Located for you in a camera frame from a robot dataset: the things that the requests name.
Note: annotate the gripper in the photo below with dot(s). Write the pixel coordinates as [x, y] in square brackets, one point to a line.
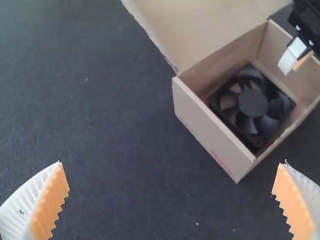
[308, 20]

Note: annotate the black mat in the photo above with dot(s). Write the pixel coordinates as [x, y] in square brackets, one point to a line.
[87, 100]

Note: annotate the cardboard box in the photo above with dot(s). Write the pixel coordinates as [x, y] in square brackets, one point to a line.
[207, 32]

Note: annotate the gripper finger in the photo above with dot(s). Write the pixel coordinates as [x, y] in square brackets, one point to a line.
[32, 207]
[300, 207]

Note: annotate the black square fan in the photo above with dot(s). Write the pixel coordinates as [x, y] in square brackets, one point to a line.
[252, 102]

